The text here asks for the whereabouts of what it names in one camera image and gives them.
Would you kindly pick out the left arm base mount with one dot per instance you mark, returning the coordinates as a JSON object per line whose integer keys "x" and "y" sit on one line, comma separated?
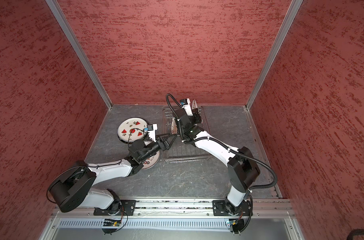
{"x": 122, "y": 207}

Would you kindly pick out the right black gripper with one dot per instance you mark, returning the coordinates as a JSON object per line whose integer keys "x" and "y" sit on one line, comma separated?
{"x": 196, "y": 115}

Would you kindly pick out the aluminium front rail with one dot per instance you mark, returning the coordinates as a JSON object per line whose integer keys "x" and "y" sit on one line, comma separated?
{"x": 203, "y": 208}

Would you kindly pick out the right corner aluminium profile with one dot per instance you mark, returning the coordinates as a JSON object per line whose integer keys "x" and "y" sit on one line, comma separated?
{"x": 280, "y": 37}

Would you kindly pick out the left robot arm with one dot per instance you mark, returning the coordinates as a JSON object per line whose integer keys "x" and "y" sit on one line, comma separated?
{"x": 74, "y": 188}

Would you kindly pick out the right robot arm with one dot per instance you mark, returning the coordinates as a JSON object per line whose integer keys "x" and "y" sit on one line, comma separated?
{"x": 242, "y": 169}

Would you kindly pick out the left corner aluminium profile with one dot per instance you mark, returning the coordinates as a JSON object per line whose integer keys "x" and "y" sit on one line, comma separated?
{"x": 70, "y": 35}

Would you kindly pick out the corner aluminium profile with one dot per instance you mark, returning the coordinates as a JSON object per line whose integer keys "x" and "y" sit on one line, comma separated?
{"x": 280, "y": 37}
{"x": 70, "y": 35}

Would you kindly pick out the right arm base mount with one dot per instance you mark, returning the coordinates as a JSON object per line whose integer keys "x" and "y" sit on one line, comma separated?
{"x": 225, "y": 208}

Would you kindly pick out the small sunburst plate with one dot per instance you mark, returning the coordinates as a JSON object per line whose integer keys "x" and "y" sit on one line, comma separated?
{"x": 174, "y": 127}

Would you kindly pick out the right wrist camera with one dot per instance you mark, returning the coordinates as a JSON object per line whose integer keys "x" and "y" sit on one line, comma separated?
{"x": 186, "y": 105}

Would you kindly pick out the green rim plate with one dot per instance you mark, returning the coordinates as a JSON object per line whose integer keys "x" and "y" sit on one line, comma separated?
{"x": 152, "y": 160}
{"x": 194, "y": 106}

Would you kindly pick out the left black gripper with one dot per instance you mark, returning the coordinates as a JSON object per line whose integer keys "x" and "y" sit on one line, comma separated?
{"x": 166, "y": 146}

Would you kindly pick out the white slotted cable duct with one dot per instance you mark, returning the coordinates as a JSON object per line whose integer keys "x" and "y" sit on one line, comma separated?
{"x": 220, "y": 225}

